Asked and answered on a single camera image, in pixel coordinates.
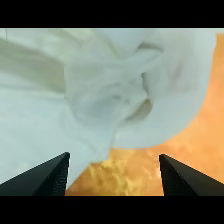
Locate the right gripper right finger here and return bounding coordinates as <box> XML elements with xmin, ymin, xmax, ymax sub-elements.
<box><xmin>158</xmin><ymin>153</ymin><xmax>224</xmax><ymax>197</ymax></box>

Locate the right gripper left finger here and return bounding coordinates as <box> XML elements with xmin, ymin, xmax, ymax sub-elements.
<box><xmin>0</xmin><ymin>151</ymin><xmax>71</xmax><ymax>197</ymax></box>

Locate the white shirt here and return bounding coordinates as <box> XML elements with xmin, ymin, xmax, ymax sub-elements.
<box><xmin>0</xmin><ymin>27</ymin><xmax>218</xmax><ymax>192</ymax></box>

